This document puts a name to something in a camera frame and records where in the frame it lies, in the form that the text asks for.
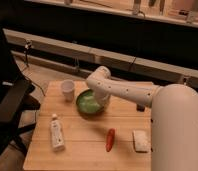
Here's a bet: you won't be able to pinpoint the white sponge block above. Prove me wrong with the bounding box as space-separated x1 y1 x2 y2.
133 130 149 153

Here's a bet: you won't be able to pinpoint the white paper cup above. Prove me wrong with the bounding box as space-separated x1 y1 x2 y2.
61 79 75 102

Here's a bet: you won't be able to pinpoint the grey wall rail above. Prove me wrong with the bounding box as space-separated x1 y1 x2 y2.
4 29 198 88

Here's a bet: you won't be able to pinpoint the red chili pepper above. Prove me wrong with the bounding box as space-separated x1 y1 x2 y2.
106 129 115 152

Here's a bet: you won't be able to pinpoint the black office chair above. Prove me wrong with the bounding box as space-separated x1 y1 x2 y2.
0 25 40 156

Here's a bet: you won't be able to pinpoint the green ceramic bowl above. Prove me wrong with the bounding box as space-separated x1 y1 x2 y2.
76 89 110 116

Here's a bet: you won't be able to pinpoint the white tube bottle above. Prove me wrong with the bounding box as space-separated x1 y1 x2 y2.
50 114 65 151

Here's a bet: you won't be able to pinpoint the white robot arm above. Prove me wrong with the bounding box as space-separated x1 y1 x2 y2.
86 66 198 171

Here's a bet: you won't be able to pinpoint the black cable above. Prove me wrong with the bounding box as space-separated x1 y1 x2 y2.
23 44 46 98

